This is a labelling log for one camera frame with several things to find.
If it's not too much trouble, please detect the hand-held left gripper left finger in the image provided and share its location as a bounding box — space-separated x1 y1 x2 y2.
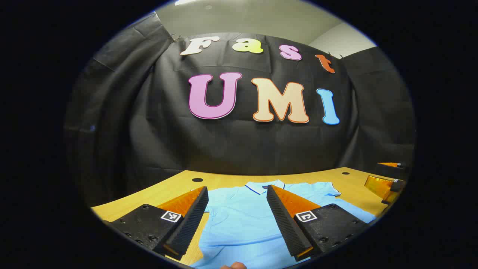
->
103 186 209 261

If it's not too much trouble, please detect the light blue T-shirt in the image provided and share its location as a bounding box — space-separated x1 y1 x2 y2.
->
190 179 378 269

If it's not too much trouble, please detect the black backdrop cloth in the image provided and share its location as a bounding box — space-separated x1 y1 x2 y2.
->
63 11 417 210

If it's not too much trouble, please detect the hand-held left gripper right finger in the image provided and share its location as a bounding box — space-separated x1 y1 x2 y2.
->
266 185 374 262

